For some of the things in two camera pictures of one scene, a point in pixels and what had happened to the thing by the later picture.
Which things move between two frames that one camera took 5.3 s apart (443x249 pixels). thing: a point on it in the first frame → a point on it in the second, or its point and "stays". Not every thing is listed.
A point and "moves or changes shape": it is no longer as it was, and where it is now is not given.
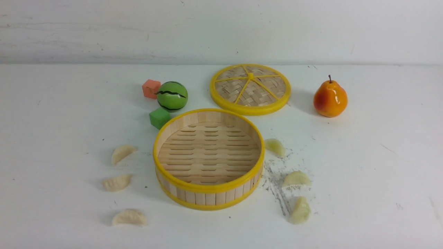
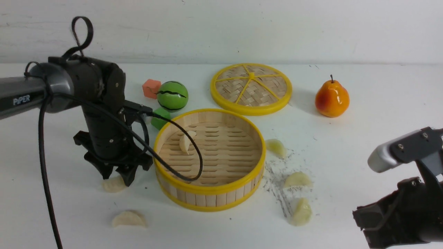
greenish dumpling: (297, 177) stays
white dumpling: (117, 183) stays
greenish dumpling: (275, 146) stays
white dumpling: (121, 151) moves or changes shape
